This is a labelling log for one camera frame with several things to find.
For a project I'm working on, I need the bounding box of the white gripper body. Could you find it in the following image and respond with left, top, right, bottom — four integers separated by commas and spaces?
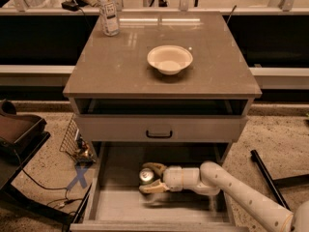
163, 166, 202, 191

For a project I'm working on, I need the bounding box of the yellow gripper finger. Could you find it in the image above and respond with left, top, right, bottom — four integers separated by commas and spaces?
139, 180, 169, 194
142, 162, 167, 178

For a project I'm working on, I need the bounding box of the green soda can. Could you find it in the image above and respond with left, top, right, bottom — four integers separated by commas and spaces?
139, 167, 155, 185

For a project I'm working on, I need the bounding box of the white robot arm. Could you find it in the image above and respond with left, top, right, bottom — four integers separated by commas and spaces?
139, 161, 309, 232

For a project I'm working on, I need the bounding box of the open lower drawer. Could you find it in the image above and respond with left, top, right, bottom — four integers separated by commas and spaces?
70, 142, 249, 232

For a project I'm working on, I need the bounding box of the grey drawer cabinet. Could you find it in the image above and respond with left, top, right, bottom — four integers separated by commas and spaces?
63, 11, 263, 232

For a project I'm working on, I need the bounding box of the white paper bowl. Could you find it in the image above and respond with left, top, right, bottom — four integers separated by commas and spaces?
147, 45, 193, 75

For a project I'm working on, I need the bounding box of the black metal stand leg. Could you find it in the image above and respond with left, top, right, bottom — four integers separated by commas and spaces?
250, 150, 309, 209

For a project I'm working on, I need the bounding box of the dark tray on left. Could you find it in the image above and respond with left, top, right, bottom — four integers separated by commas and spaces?
0, 100, 50, 165

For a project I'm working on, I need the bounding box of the clear plastic water bottle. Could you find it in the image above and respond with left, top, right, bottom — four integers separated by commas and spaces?
98, 0, 120, 36

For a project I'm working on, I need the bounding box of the black power adapter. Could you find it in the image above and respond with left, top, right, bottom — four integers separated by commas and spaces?
62, 1, 79, 12

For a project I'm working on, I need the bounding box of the wire mesh basket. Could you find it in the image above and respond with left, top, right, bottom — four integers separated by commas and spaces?
59, 118, 96, 163

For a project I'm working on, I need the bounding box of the closed drawer with black handle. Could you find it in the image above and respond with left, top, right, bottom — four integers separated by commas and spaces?
74, 115, 247, 143

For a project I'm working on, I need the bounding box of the black floor cable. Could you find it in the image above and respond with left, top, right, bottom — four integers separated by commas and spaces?
13, 148, 85, 218

